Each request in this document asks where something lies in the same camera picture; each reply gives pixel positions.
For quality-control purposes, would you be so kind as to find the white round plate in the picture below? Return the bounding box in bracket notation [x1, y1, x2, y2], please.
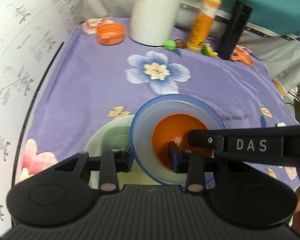
[84, 115, 136, 189]

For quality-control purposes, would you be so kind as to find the green square plate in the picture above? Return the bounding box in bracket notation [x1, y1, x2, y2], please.
[101, 126, 130, 154]

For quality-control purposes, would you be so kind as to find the small orange bowl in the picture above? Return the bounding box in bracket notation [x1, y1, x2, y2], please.
[152, 113, 212, 170]

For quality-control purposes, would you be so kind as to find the blue translucent bowl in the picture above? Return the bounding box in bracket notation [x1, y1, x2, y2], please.
[129, 94, 227, 186]

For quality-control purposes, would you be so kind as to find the pale yellow flower dish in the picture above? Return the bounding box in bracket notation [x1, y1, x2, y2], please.
[117, 171, 159, 187]

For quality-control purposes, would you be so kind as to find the white power bank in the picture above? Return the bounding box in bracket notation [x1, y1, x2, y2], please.
[276, 122, 286, 127]

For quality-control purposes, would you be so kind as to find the purple floral tablecloth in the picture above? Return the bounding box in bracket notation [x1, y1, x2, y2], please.
[19, 30, 295, 180]

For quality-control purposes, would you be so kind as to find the orange toy frying pan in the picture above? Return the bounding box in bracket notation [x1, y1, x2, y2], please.
[230, 50, 254, 67]

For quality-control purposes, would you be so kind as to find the yellow toy banana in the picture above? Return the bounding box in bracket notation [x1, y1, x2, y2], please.
[205, 43, 218, 57]

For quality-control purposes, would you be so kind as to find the green toy vegetable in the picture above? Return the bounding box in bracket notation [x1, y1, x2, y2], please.
[202, 45, 209, 56]

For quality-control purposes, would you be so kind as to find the bright green toy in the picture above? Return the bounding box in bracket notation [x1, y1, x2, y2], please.
[163, 40, 177, 51]

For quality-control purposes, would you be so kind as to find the brown toy mushroom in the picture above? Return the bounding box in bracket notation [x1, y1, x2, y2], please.
[175, 38, 187, 49]

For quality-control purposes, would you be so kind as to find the orange toy pot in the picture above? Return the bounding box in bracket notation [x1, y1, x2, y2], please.
[96, 23, 126, 46]

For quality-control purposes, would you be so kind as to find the yellow orange bottle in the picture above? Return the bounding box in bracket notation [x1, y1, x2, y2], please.
[187, 0, 222, 53]

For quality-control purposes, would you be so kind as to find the black tall flask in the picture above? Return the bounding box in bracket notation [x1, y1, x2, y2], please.
[217, 1, 253, 60]

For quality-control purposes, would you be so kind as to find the white thermos jug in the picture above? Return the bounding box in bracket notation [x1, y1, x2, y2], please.
[130, 0, 181, 46]

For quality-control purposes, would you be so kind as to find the white printed paper sheet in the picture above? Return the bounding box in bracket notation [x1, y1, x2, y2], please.
[0, 0, 80, 235]

